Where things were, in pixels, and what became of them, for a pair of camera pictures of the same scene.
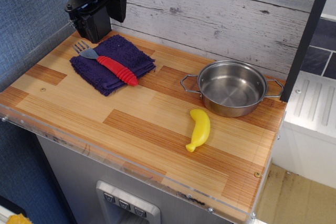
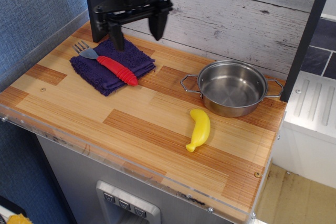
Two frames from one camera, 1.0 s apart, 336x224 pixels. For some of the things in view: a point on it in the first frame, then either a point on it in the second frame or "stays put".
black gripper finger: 116,3 to 157,22
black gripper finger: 95,25 to 116,31
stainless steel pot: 232,88 stays put
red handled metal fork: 123,73 stays put
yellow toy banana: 201,130 stays put
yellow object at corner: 19,219 stays put
